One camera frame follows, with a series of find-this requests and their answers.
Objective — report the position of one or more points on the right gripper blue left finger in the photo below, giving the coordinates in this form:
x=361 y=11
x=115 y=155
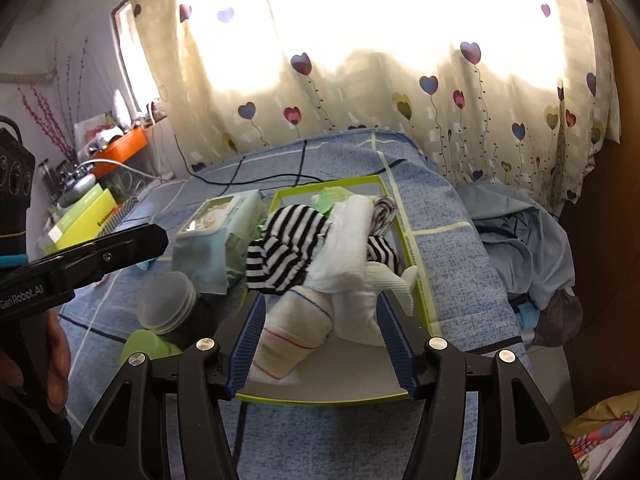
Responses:
x=245 y=330

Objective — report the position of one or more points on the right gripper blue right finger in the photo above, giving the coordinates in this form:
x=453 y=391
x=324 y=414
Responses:
x=391 y=321

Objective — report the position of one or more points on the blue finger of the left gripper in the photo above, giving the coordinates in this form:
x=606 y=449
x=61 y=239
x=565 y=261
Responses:
x=90 y=261

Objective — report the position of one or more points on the black white striped socks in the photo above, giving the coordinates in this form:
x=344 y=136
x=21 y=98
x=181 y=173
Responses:
x=278 y=260

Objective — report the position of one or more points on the white sock pair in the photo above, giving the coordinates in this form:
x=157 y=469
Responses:
x=353 y=267

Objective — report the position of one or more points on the green microfiber cloth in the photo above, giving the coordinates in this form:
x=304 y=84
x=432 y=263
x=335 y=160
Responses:
x=328 y=197

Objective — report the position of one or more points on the person left hand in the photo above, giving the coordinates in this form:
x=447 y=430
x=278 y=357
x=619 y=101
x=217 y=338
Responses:
x=59 y=365

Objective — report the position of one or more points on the green white flat box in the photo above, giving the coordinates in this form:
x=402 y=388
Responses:
x=75 y=211

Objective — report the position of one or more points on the yellow cardboard box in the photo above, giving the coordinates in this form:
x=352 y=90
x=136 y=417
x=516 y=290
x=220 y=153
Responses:
x=90 y=223

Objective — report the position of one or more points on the wet wipes pack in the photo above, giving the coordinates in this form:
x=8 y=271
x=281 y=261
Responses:
x=210 y=248

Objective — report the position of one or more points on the green plastic cup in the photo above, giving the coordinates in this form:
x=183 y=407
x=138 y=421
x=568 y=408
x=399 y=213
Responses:
x=149 y=343

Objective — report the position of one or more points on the grey glasses case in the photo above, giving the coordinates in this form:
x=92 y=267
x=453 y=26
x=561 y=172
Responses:
x=77 y=190

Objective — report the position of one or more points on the striped shallow tray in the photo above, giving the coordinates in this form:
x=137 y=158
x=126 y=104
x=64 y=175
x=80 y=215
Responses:
x=125 y=214

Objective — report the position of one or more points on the orange plastic basket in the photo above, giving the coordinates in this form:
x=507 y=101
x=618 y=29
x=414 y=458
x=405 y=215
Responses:
x=120 y=150

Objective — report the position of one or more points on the red branch decoration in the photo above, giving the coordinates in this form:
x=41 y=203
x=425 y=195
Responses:
x=53 y=99

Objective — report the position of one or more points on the light blue crumpled cloth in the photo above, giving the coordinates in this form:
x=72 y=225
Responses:
x=525 y=244

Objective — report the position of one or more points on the colorful checked fabric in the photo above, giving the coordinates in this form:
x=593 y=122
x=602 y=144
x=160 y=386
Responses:
x=598 y=434

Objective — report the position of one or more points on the wooden wardrobe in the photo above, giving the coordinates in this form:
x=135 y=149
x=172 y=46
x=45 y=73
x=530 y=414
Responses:
x=604 y=233

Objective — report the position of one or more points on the heart pattern curtain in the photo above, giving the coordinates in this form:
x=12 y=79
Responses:
x=521 y=92

